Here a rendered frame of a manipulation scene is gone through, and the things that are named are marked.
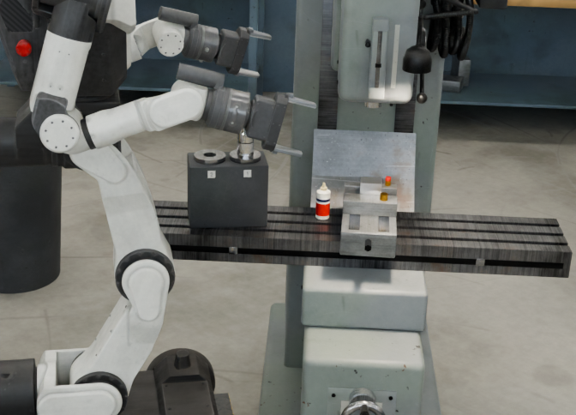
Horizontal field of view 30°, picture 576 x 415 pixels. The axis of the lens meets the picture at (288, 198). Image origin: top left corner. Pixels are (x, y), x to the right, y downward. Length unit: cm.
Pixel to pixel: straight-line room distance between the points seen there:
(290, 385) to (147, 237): 126
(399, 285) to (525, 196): 298
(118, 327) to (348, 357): 61
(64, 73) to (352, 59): 93
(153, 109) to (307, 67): 123
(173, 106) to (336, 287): 94
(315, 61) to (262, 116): 113
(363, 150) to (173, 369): 93
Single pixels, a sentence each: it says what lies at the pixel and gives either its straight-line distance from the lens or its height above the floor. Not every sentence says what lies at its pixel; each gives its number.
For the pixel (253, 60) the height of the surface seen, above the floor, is 44.
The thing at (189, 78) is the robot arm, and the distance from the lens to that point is 217.
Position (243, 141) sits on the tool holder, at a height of 116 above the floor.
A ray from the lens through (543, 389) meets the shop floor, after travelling 415.
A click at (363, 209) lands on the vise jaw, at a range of 296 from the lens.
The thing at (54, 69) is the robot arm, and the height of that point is 158.
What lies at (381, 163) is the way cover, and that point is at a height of 99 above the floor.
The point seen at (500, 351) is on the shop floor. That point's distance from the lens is 434.
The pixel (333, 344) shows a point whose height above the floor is 72.
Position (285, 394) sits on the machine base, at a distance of 359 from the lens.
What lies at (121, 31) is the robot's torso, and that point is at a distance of 231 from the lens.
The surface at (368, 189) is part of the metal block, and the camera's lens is 300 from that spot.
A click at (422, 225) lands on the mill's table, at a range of 310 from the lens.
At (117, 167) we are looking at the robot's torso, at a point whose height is 130.
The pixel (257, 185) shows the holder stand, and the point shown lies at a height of 105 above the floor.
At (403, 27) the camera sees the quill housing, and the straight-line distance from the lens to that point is 279.
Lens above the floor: 218
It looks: 23 degrees down
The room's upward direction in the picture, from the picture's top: 2 degrees clockwise
